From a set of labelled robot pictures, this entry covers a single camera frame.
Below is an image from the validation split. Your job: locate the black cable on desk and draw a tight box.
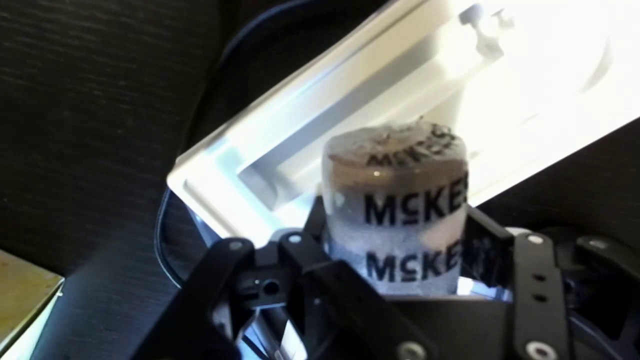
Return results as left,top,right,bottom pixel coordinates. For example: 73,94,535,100
152,0,316,288

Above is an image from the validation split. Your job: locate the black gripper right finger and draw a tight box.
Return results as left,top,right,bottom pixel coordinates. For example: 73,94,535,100
461,207,574,360

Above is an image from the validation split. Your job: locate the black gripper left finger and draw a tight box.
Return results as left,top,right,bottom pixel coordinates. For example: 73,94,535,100
131,233,330,360

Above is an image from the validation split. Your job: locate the white styrofoam tray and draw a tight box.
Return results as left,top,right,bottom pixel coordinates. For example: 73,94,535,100
166,0,640,244

